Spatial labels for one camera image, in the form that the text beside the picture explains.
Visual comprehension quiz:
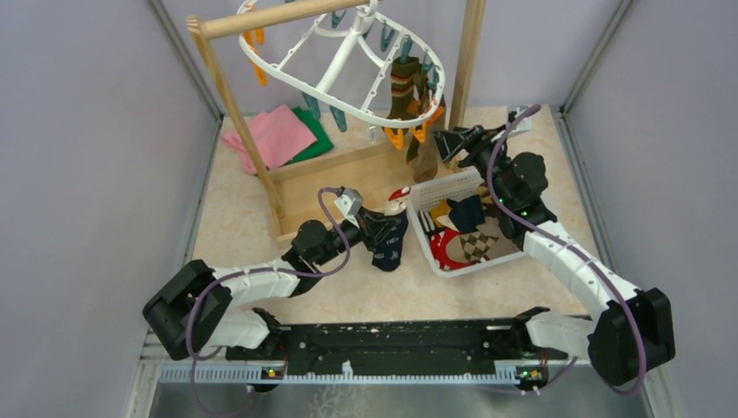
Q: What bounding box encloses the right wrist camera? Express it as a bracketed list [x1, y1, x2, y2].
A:
[506, 106, 534, 138]

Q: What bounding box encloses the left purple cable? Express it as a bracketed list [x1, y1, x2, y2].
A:
[185, 187, 352, 418]

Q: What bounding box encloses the white oval clip hanger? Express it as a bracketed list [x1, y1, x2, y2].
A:
[238, 1, 446, 149]

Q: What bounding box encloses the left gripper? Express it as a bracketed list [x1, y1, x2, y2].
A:
[314, 206, 400, 267]

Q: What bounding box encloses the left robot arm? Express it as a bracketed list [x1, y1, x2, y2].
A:
[142, 207, 400, 361]

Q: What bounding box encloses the olive striped sock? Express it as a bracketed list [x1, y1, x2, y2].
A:
[409, 69, 445, 128]
[387, 57, 421, 120]

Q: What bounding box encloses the wooden hanger rack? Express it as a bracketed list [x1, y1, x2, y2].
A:
[186, 0, 486, 241]

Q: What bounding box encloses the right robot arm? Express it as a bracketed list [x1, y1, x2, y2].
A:
[433, 125, 675, 396]

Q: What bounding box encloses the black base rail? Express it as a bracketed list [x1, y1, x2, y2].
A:
[226, 315, 567, 391]

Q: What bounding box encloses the red white striped sock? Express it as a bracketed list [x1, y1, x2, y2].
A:
[430, 229, 469, 271]

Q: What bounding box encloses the purple cable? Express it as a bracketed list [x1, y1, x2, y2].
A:
[185, 187, 352, 418]
[486, 104, 648, 397]

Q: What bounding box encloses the argyle brown sock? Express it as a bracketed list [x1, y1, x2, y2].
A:
[446, 232, 500, 264]

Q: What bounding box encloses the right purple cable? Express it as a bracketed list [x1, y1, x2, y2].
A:
[486, 104, 648, 397]

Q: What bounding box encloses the white plastic laundry basket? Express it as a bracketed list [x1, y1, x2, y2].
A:
[406, 170, 527, 279]

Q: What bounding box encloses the tan ribbed sock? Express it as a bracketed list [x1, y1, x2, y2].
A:
[406, 98, 446, 183]

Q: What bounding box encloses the green cloth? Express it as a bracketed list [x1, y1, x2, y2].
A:
[288, 107, 334, 165]

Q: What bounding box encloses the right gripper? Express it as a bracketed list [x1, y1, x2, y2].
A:
[429, 125, 513, 208]

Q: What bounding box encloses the pink cloth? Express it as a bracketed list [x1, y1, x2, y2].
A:
[246, 104, 315, 169]

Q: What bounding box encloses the navy blue sock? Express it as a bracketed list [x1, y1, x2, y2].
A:
[372, 186, 412, 273]

